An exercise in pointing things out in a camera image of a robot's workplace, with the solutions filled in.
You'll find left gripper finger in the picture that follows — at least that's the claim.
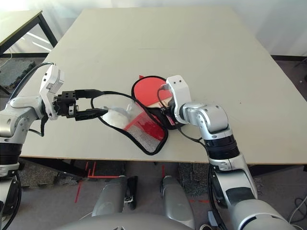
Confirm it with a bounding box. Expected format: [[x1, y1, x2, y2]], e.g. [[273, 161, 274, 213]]
[[74, 108, 108, 122], [74, 88, 104, 99]]

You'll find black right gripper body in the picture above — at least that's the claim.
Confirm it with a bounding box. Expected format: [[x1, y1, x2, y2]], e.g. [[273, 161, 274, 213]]
[[161, 105, 179, 130]]

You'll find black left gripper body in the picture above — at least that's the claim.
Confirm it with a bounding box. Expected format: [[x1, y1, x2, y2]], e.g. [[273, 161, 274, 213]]
[[53, 90, 81, 119]]

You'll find black red paddle case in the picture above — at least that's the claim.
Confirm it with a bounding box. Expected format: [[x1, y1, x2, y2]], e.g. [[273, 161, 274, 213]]
[[90, 74, 185, 156]]

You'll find red ping-pong paddle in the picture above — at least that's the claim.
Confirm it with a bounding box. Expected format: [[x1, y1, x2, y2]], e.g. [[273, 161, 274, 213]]
[[133, 78, 173, 108]]

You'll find grey foam floor mat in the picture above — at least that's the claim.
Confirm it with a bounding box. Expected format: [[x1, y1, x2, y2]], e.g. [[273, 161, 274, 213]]
[[0, 61, 36, 89]]

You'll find dark speckled carpet tile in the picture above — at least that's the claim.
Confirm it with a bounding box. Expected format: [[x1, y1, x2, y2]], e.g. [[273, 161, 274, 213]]
[[178, 162, 214, 197]]

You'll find silver right robot leg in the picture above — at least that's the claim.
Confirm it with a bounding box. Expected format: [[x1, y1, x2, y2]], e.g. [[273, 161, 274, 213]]
[[160, 175, 195, 230]]

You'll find silver robot leg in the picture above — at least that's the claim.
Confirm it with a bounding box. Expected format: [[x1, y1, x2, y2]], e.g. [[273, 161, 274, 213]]
[[160, 175, 195, 230], [91, 174, 139, 218]]

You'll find silver left robot leg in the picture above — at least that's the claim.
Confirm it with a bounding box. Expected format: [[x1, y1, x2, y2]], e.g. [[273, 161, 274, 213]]
[[91, 174, 139, 218]]

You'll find grey blue foot pedal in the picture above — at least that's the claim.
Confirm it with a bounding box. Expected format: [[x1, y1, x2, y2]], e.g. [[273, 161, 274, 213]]
[[207, 210, 218, 227]]

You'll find grey robot torso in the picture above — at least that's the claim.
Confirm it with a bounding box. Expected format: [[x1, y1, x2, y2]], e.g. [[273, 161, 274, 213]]
[[56, 214, 192, 230]]

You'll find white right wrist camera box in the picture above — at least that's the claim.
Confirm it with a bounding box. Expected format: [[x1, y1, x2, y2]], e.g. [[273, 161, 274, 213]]
[[165, 74, 192, 125]]

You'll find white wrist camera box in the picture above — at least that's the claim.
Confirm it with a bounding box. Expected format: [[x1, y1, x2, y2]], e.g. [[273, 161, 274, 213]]
[[39, 64, 65, 121], [165, 74, 192, 125]]

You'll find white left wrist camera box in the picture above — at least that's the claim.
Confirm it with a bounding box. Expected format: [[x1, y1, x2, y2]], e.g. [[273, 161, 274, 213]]
[[39, 64, 65, 121]]

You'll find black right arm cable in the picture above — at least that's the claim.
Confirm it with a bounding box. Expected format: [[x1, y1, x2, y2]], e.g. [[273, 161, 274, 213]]
[[157, 83, 227, 230]]

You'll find side table with black frame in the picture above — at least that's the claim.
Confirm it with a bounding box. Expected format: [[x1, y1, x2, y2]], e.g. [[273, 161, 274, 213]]
[[0, 9, 58, 58]]

